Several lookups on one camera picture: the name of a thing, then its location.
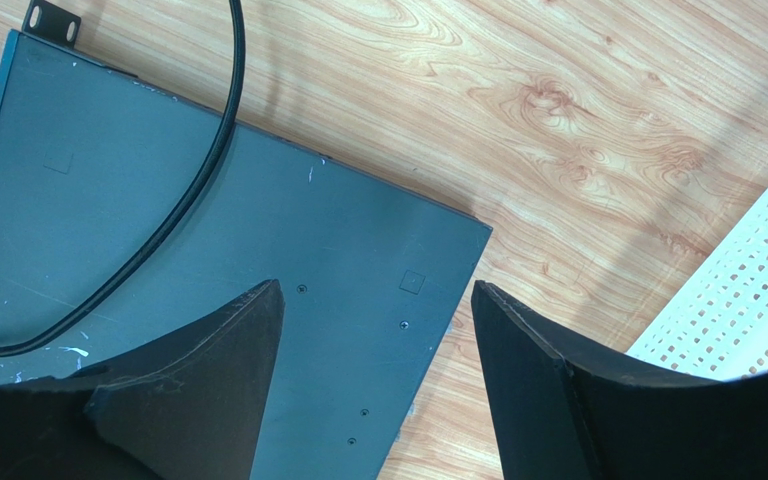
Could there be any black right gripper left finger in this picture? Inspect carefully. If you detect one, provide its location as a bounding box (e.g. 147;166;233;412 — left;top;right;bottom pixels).
0;280;285;479

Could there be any long black cable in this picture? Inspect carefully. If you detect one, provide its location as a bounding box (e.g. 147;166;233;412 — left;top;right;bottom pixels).
0;0;247;359

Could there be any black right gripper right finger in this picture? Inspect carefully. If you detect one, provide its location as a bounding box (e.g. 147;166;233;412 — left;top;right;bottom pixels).
471;281;768;479

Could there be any dark grey network switch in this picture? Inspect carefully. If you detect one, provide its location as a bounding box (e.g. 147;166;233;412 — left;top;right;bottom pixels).
0;31;491;479

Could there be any white plastic basket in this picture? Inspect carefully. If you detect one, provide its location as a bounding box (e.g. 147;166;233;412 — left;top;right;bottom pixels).
627;188;768;381

